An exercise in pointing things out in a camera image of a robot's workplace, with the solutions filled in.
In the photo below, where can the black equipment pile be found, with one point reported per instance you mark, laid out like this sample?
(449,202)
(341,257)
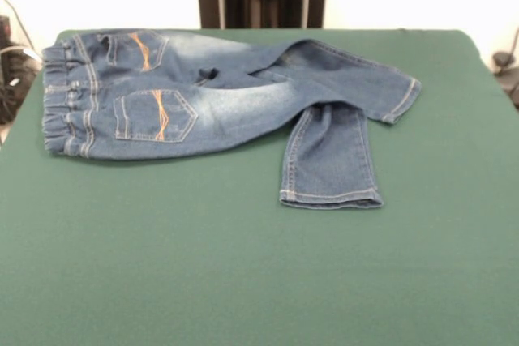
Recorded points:
(16,78)

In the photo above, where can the grey office chair base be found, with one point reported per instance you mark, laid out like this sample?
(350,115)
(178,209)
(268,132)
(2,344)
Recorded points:
(507,74)

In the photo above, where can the blue denim jeans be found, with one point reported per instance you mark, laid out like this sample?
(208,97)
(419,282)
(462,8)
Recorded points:
(243,99)

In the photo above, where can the dark green table cloth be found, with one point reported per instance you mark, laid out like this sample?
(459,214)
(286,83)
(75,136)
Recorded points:
(243,281)

